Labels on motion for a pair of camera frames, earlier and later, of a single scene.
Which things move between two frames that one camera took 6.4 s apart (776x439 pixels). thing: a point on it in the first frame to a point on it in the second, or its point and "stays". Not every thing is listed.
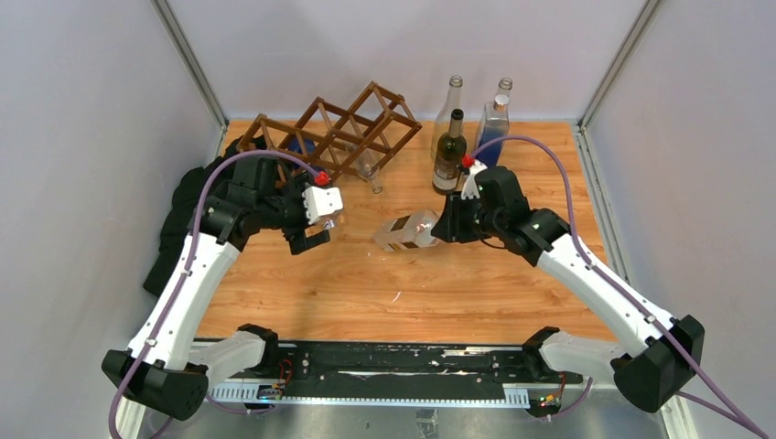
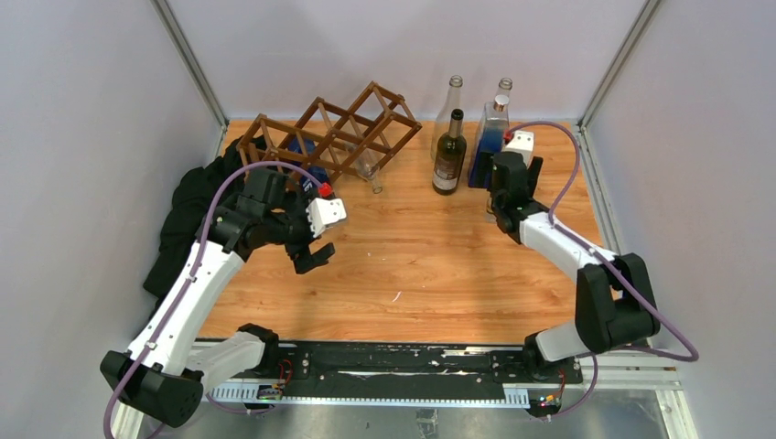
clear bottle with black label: [454, 101] stays
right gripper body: [466, 220] to [486, 165]
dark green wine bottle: [450, 154] stays
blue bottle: [495, 126] stays
